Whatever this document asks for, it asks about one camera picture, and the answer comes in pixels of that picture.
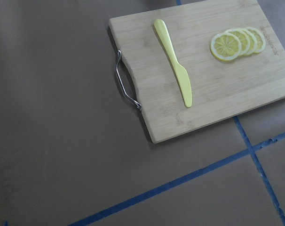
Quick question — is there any bamboo cutting board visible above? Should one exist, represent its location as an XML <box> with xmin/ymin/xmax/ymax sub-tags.
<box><xmin>109</xmin><ymin>0</ymin><xmax>285</xmax><ymax>143</ymax></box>

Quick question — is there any yellow plastic knife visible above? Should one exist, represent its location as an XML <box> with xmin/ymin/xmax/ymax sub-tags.
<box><xmin>154</xmin><ymin>19</ymin><xmax>192</xmax><ymax>108</ymax></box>

